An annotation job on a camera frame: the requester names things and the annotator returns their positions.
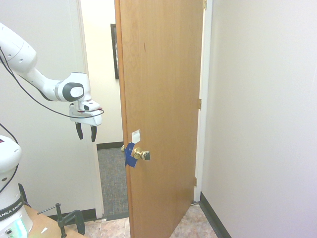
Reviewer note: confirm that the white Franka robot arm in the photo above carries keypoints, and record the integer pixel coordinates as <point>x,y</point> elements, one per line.
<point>17,53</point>

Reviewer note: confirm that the blue tape on door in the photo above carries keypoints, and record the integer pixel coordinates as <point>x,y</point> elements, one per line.
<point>130,158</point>

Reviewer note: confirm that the wooden door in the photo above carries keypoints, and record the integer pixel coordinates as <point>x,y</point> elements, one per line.
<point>161,86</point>

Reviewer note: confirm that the black framed picture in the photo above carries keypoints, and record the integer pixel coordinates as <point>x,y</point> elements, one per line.
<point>115,52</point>

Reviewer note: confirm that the brass door hinge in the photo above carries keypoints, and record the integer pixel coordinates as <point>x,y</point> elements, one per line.
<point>200,103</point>
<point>205,4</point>
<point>195,182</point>

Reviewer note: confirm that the white paper label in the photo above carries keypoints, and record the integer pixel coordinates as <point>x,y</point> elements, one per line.
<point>136,136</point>

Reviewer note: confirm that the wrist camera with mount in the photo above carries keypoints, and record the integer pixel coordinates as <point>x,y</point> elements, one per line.
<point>87,107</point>

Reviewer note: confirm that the brass outer door knob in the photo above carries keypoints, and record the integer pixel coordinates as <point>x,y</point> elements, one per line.
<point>122,149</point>

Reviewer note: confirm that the white door frame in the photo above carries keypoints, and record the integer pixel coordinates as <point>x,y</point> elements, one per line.
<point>94,161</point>

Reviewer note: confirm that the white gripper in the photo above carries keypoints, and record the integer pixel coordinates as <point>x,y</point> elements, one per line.
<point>86,119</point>

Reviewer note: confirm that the black metal clamp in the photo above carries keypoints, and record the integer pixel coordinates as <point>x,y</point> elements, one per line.
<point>74,218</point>

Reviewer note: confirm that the brass door knob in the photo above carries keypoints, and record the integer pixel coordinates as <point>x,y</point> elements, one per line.
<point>137,153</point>
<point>122,149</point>

